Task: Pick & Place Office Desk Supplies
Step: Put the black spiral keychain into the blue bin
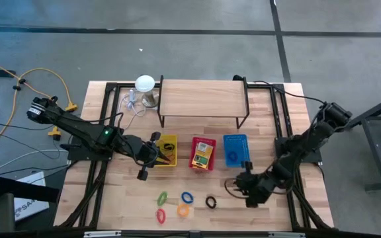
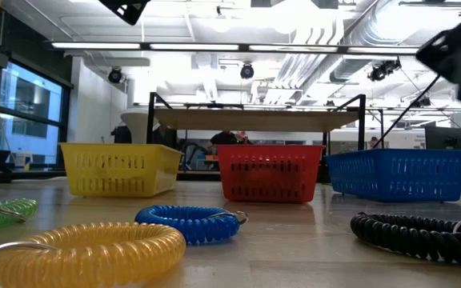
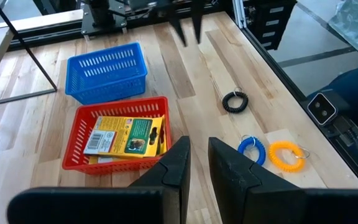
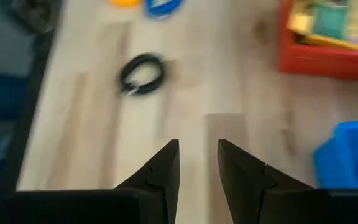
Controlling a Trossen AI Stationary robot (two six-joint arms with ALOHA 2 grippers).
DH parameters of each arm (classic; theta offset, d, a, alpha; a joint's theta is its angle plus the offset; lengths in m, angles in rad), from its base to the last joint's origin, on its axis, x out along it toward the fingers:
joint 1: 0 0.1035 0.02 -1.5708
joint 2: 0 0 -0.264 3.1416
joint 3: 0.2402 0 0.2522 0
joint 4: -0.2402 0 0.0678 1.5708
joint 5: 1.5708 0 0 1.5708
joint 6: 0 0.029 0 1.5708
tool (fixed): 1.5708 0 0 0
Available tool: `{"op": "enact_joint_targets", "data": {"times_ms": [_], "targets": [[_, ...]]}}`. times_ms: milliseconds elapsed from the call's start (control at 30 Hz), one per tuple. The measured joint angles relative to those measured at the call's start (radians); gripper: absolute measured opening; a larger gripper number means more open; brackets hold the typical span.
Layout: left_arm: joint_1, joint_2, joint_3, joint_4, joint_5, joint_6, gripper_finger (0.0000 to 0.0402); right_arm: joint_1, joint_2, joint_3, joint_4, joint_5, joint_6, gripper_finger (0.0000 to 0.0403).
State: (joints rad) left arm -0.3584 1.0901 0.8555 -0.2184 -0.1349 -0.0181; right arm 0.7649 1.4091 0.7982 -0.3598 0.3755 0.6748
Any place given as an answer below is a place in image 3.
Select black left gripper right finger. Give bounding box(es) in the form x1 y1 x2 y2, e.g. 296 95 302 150
208 137 358 224

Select black camera cable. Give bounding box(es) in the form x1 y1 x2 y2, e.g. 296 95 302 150
334 118 358 175

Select black spiral wrist coil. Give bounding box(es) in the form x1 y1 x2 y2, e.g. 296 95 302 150
221 86 249 114

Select silver aluminium extrusion post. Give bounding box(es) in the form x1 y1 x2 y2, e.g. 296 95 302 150
231 0 246 29

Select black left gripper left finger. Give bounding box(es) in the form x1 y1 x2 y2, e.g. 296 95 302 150
7 136 191 224

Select table-level camera box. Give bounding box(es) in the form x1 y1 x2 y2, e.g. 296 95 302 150
306 92 337 127

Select blue plastic basket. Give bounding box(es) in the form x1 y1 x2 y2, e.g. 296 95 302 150
65 42 149 106

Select black drawer cabinet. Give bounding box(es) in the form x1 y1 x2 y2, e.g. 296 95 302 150
244 0 298 51

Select red plastic basket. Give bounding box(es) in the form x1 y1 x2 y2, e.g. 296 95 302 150
62 95 173 175

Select yellow-orange spiral wrist coil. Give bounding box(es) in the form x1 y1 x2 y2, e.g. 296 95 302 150
268 140 311 174

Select blue spiral wrist coil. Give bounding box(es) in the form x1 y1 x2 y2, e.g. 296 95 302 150
237 134 267 166

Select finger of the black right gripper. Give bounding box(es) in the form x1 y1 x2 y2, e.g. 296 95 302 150
191 0 205 44
168 15 188 48

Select grey plastic bag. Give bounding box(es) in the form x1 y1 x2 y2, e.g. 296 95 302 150
328 0 358 51

